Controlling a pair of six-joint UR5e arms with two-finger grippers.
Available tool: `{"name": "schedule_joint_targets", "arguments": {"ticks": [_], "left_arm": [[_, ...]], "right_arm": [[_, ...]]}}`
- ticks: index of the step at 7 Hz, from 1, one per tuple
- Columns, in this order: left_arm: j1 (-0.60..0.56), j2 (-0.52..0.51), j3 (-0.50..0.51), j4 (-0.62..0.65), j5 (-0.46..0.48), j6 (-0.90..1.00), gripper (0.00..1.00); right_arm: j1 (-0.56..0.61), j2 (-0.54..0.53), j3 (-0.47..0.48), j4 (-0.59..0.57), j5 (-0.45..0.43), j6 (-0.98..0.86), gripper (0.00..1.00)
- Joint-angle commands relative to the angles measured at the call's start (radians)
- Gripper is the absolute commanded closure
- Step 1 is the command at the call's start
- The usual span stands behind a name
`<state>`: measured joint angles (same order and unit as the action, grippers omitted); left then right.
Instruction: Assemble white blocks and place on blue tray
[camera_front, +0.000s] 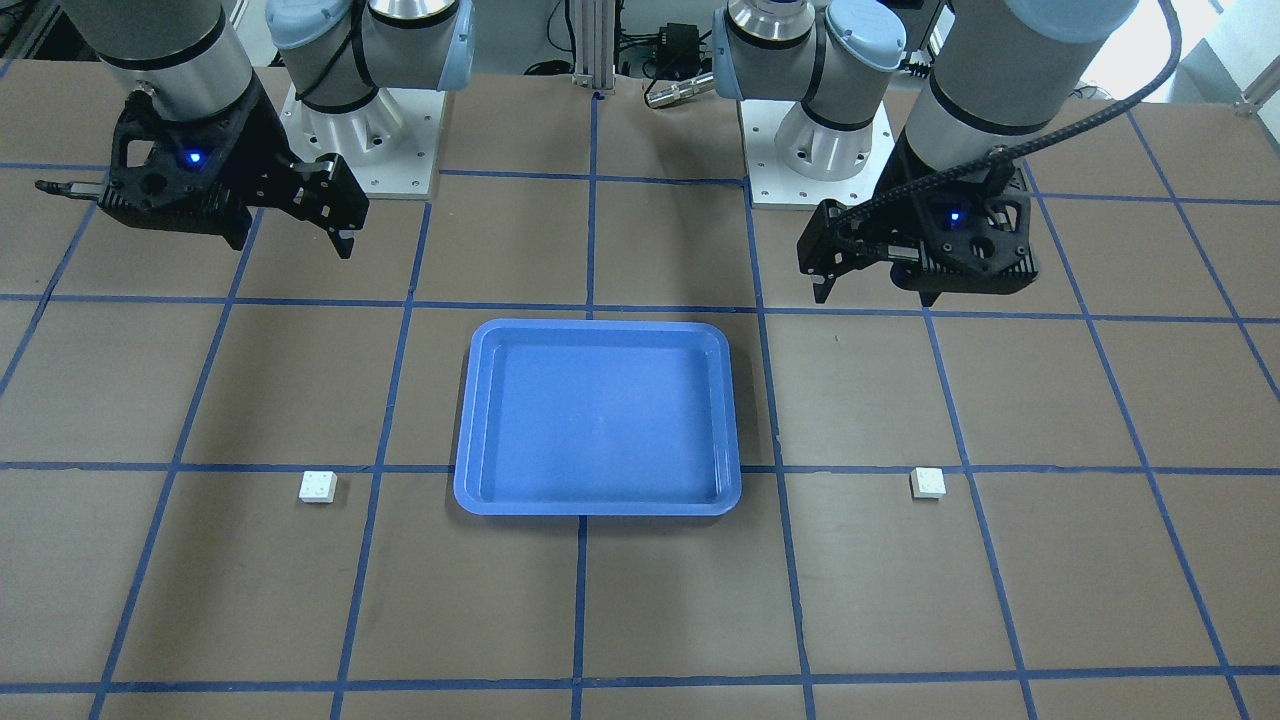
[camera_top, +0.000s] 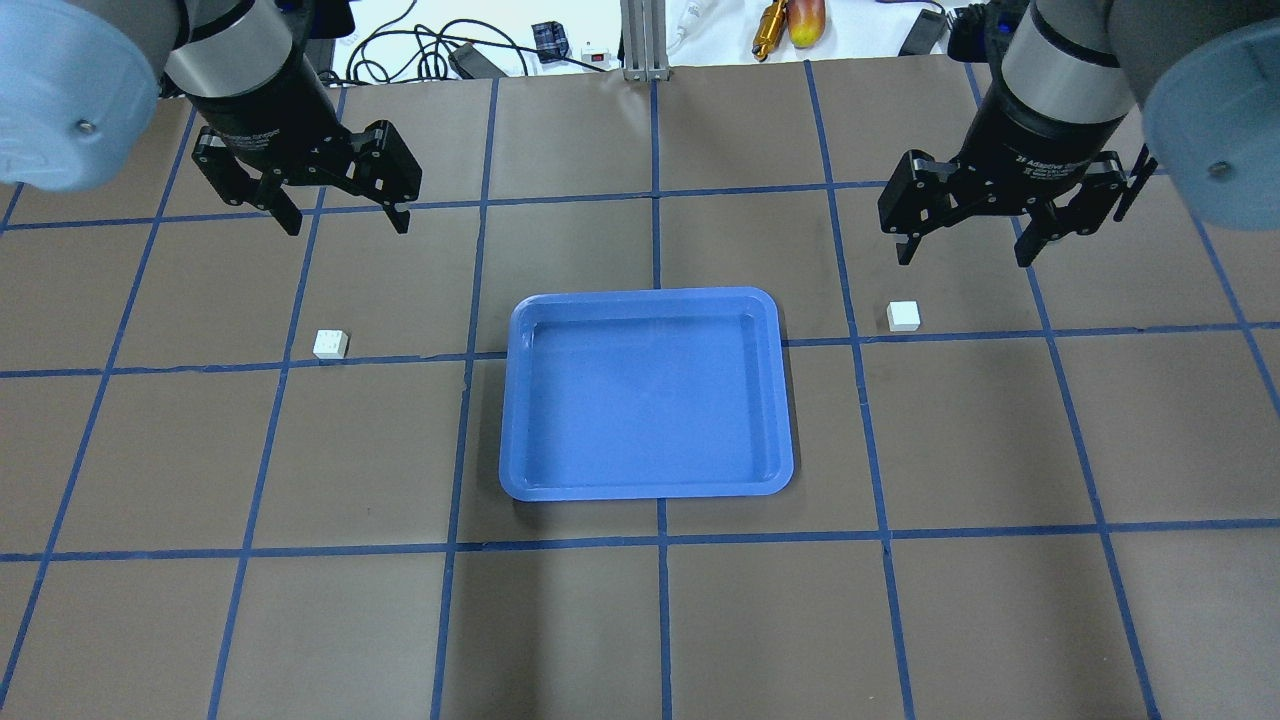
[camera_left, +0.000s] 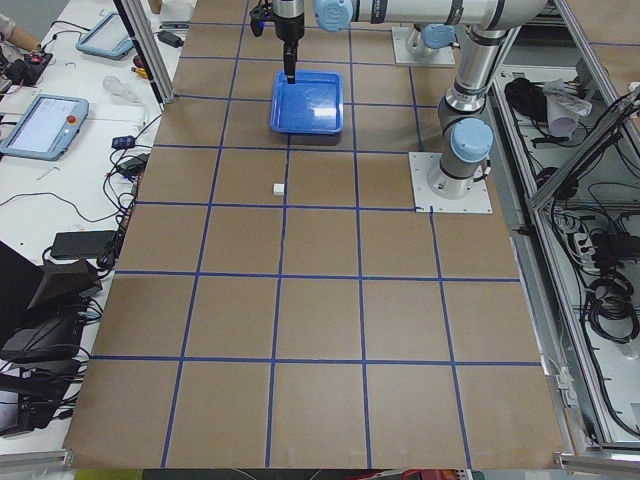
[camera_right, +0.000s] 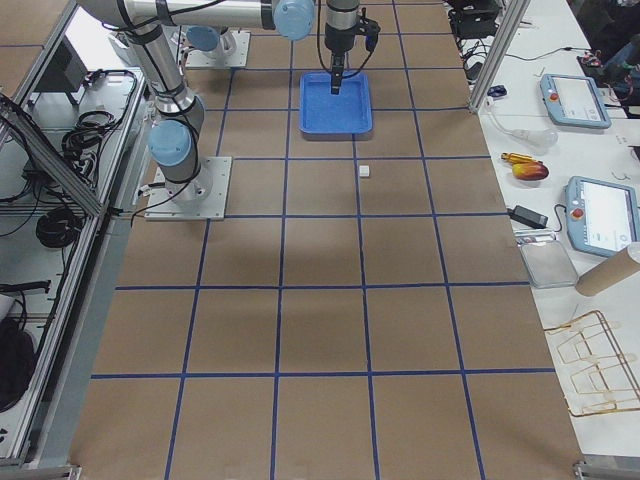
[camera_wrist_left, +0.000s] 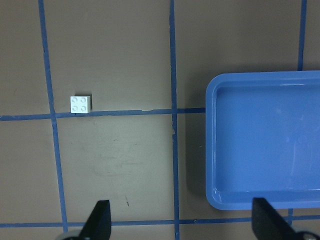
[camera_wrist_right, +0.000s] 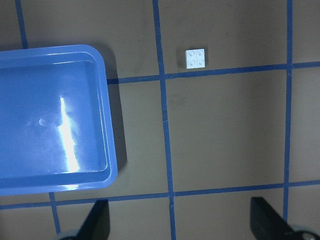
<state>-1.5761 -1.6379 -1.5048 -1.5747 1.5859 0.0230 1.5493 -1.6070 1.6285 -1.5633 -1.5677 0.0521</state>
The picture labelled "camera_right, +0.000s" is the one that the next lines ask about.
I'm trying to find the red yellow mango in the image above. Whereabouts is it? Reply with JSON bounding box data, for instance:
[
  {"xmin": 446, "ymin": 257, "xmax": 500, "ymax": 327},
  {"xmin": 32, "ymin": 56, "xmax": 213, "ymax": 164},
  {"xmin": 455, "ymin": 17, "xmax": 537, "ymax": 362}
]
[{"xmin": 511, "ymin": 161, "xmax": 549, "ymax": 181}]

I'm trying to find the blue black small device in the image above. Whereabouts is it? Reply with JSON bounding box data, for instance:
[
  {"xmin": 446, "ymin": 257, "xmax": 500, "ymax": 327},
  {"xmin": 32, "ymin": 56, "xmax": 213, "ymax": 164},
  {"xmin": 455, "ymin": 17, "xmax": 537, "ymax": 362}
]
[{"xmin": 487, "ymin": 85, "xmax": 507, "ymax": 98}]

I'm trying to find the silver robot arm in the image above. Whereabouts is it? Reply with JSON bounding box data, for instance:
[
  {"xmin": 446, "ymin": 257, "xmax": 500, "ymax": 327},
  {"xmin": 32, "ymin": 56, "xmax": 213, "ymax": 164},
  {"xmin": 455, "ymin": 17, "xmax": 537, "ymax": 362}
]
[
  {"xmin": 169, "ymin": 1, "xmax": 380, "ymax": 95},
  {"xmin": 79, "ymin": 1, "xmax": 315, "ymax": 204}
]

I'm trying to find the white light bulb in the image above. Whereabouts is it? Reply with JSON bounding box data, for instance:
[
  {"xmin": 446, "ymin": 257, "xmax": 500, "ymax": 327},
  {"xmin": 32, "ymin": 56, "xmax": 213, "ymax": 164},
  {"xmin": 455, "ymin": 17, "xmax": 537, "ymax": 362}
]
[{"xmin": 491, "ymin": 114, "xmax": 558, "ymax": 149}]

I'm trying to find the teach pendant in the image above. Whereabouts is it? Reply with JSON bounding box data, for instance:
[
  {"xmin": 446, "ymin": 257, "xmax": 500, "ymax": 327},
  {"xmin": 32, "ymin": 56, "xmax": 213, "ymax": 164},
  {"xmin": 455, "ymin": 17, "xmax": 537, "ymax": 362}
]
[
  {"xmin": 565, "ymin": 176, "xmax": 639, "ymax": 257},
  {"xmin": 539, "ymin": 74, "xmax": 611, "ymax": 130}
]

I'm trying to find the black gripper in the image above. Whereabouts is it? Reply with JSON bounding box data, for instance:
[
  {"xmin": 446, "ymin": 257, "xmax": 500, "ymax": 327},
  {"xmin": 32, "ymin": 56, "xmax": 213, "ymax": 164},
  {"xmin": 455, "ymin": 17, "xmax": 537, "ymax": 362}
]
[{"xmin": 325, "ymin": 13, "xmax": 378, "ymax": 95}]

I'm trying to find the blue plastic tray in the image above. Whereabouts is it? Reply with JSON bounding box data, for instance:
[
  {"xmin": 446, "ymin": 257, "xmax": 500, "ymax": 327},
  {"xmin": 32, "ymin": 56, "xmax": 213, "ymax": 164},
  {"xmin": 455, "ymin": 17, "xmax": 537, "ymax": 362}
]
[{"xmin": 299, "ymin": 72, "xmax": 373, "ymax": 135}]

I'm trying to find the far teach pendant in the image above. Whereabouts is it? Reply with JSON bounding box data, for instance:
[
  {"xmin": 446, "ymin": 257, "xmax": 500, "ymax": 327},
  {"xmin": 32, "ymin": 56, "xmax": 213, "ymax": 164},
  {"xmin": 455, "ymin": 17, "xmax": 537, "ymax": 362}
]
[{"xmin": 539, "ymin": 74, "xmax": 611, "ymax": 130}]

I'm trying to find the cardboard tube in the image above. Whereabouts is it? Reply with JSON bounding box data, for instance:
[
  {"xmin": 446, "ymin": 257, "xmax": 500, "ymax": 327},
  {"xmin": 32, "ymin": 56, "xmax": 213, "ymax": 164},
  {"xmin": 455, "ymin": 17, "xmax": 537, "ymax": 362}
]
[{"xmin": 575, "ymin": 242, "xmax": 639, "ymax": 296}]

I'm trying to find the gold wire rack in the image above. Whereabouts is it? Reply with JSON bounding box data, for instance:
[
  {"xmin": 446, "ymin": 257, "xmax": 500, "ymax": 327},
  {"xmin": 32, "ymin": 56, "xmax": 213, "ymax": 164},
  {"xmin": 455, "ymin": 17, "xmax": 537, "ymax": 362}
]
[{"xmin": 544, "ymin": 310, "xmax": 639, "ymax": 418}]

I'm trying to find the aluminium frame post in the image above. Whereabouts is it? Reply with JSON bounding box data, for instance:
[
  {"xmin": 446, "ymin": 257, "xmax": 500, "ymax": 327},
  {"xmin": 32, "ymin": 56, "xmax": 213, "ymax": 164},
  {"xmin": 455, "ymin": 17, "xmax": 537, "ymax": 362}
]
[{"xmin": 468, "ymin": 0, "xmax": 530, "ymax": 113}]

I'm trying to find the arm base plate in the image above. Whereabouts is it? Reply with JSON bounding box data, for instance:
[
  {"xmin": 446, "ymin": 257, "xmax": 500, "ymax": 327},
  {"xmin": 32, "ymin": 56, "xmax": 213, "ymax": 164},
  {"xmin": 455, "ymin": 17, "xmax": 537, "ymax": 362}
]
[
  {"xmin": 144, "ymin": 157, "xmax": 232, "ymax": 221},
  {"xmin": 184, "ymin": 27, "xmax": 251, "ymax": 70}
]

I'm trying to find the near teach pendant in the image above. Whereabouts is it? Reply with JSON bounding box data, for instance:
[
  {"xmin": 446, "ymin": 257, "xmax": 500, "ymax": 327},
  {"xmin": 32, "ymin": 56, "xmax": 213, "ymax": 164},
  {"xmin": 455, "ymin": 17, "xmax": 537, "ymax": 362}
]
[{"xmin": 565, "ymin": 176, "xmax": 639, "ymax": 257}]

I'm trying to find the black power adapter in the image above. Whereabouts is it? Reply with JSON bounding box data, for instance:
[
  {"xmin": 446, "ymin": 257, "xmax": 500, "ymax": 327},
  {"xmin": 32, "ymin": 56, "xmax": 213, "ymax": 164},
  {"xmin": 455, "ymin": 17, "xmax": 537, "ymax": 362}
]
[{"xmin": 507, "ymin": 205, "xmax": 548, "ymax": 229}]

